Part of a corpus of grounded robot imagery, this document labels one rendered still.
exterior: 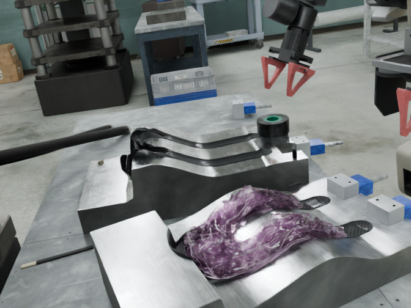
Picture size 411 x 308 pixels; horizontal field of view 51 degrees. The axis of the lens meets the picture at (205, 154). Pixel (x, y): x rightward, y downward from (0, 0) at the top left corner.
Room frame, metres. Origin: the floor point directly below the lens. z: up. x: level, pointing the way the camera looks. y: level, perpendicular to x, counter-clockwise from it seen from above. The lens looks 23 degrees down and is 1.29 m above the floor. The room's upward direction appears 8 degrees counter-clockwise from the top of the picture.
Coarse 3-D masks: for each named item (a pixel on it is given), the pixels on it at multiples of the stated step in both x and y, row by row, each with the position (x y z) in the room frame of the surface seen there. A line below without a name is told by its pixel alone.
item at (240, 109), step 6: (234, 102) 1.43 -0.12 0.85; (240, 102) 1.42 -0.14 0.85; (252, 102) 1.44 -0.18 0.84; (234, 108) 1.41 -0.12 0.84; (240, 108) 1.41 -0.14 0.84; (246, 108) 1.41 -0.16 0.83; (252, 108) 1.41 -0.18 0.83; (258, 108) 1.42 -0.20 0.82; (234, 114) 1.41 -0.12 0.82; (240, 114) 1.41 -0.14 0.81
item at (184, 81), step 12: (168, 72) 4.36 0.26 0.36; (180, 72) 4.37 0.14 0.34; (192, 72) 4.37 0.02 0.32; (204, 72) 4.38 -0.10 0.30; (156, 84) 3.97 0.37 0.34; (168, 84) 3.98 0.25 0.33; (180, 84) 3.99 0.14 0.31; (192, 84) 4.00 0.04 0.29; (204, 84) 4.00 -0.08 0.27; (156, 96) 3.96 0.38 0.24
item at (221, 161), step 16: (144, 128) 1.01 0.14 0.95; (144, 144) 0.90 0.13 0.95; (192, 144) 1.01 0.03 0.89; (208, 144) 1.02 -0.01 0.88; (224, 144) 0.99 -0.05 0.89; (128, 160) 0.96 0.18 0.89; (192, 160) 0.90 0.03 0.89; (208, 160) 0.91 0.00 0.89; (224, 160) 0.91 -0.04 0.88; (240, 160) 0.88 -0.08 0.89; (128, 176) 0.89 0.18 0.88
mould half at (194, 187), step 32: (160, 128) 1.05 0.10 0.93; (256, 128) 1.06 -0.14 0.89; (160, 160) 0.84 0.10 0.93; (256, 160) 0.87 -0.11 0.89; (288, 160) 0.84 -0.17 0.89; (96, 192) 0.87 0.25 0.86; (128, 192) 0.85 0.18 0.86; (160, 192) 0.82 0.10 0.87; (192, 192) 0.82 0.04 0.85; (224, 192) 0.83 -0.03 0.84; (96, 224) 0.80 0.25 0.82
